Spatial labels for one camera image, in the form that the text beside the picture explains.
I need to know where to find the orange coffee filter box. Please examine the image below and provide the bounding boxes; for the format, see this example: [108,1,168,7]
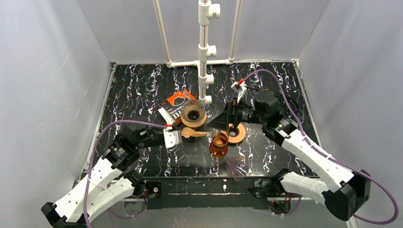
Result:
[158,89,195,124]

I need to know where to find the clear glass ribbed dripper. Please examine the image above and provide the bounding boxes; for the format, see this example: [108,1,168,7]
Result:
[181,100,206,124]

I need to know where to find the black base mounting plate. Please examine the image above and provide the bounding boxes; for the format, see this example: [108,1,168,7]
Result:
[125,177,294,214]

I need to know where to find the white PVC pipe frame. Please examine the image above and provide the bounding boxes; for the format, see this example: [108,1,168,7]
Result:
[153,0,243,105]

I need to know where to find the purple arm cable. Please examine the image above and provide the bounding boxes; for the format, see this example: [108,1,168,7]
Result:
[240,69,399,226]
[83,120,167,228]

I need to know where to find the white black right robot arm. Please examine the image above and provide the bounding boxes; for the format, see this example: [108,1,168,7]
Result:
[208,90,371,221]

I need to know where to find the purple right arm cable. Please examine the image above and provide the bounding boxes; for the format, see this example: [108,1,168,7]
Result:
[240,69,399,226]

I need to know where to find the black cable bundle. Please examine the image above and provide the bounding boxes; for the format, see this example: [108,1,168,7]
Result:
[277,91,300,114]

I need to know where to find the wooden ring dripper holder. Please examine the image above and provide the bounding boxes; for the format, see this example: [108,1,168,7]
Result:
[181,108,207,128]

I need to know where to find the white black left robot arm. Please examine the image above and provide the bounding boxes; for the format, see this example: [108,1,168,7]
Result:
[41,120,182,228]

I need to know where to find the brown paper coffee filter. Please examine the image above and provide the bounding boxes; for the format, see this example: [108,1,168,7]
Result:
[181,127,210,138]

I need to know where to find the pink translucent plastic dripper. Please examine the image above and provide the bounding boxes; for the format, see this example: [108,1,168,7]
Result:
[225,157,249,182]

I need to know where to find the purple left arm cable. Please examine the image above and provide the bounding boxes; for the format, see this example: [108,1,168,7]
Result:
[83,120,167,228]

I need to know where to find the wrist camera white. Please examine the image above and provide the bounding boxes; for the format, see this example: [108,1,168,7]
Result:
[231,79,247,103]
[163,124,182,148]

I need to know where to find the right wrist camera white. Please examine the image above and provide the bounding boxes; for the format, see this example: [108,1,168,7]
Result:
[231,79,247,103]

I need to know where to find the amber glass server pitcher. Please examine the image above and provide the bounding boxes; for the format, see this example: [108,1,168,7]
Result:
[209,131,229,158]

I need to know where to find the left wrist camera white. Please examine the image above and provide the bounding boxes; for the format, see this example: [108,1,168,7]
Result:
[163,124,182,148]

